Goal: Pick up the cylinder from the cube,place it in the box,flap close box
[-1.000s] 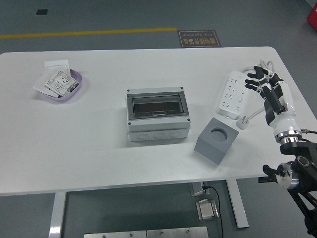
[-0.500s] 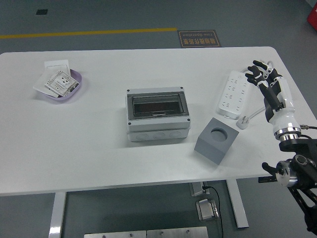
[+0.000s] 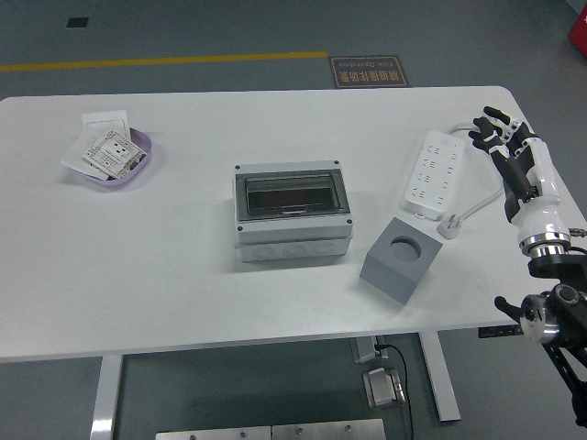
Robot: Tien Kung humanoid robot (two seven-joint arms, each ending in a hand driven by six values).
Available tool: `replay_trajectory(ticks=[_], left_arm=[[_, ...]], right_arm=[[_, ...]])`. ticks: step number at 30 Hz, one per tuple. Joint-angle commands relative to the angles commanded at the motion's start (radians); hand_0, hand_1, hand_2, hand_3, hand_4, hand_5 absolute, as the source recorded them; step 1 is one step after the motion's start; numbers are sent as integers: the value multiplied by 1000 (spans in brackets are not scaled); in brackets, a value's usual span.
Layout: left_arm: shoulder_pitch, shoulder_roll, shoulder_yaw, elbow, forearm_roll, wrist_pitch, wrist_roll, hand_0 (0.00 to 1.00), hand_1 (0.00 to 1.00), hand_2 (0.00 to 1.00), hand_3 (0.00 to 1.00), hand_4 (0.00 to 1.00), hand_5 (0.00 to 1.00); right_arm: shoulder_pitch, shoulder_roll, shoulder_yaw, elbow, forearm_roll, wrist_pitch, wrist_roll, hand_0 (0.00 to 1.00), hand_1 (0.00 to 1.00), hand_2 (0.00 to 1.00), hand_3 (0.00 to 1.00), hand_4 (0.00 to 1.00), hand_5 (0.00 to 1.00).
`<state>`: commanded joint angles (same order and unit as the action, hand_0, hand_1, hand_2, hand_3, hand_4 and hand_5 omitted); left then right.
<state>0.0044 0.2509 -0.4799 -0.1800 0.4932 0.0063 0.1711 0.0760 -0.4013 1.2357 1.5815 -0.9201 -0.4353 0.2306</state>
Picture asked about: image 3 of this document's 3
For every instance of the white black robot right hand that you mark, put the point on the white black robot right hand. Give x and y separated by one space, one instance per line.
539 201

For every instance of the white power strip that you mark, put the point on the white power strip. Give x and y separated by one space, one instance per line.
431 174

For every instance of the grey cube with round hole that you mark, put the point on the grey cube with round hole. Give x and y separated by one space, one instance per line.
390 279

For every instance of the purple plastic tray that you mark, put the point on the purple plastic tray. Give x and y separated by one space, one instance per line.
142 142

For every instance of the black table height controller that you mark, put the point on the black table height controller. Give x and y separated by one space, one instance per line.
497 331

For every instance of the white wall switch plate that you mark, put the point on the white wall switch plate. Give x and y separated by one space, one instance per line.
105 120

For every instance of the transparent hinged box lid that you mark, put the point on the transparent hinged box lid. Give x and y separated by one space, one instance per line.
289 192

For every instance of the yellow floor tape line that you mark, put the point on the yellow floor tape line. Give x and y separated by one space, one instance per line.
160 60

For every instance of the silver metal foot block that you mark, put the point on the silver metal foot block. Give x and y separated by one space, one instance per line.
383 389

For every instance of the white table leg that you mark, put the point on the white table leg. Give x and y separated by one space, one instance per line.
440 376
106 399

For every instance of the grey metal bracket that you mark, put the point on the grey metal bracket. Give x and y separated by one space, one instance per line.
362 350

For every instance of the brown floor sign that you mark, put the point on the brown floor sign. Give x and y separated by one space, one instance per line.
367 73

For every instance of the flat white plate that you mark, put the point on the flat white plate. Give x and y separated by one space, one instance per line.
73 156

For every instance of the black square floor cover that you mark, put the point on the black square floor cover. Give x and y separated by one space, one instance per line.
76 22

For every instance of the socket panel in printed wrapper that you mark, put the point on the socket panel in printed wrapper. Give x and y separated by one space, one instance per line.
112 153

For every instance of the grey metal base plate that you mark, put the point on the grey metal base plate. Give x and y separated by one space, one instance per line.
213 434
328 430

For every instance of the grey electrical enclosure box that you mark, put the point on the grey electrical enclosure box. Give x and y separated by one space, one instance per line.
293 236

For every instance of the red object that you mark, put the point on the red object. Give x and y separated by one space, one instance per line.
579 29

